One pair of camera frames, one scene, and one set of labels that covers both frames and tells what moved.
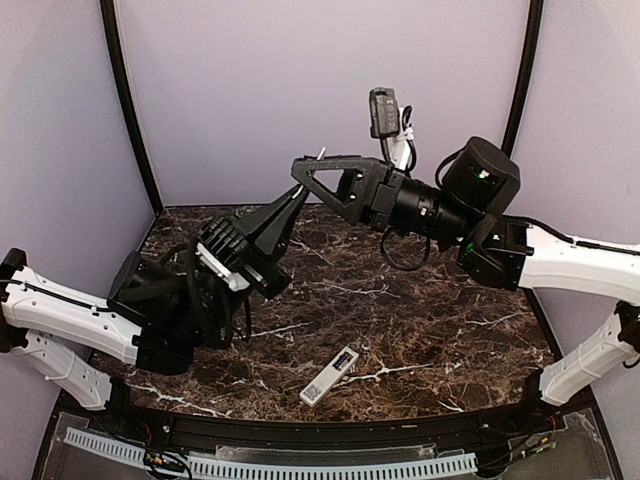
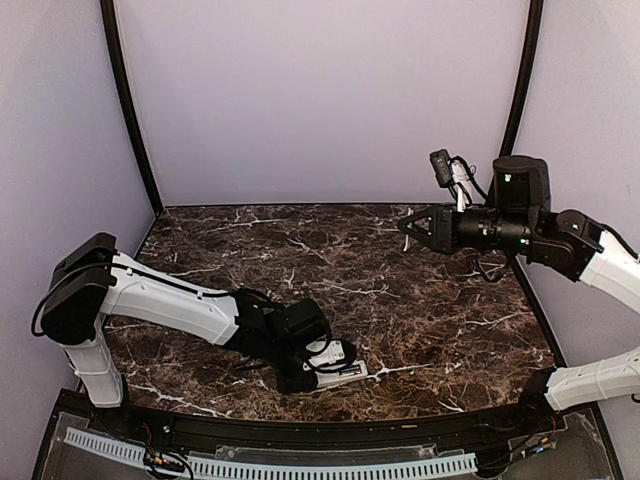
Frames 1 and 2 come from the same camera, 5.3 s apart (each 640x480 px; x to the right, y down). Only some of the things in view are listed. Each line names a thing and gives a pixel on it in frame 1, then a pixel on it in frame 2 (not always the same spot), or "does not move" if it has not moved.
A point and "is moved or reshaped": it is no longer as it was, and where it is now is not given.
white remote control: [329, 376] is moved or reshaped
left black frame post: [108, 15] does not move
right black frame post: [532, 39] does not move
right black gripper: [367, 182] -> [440, 237]
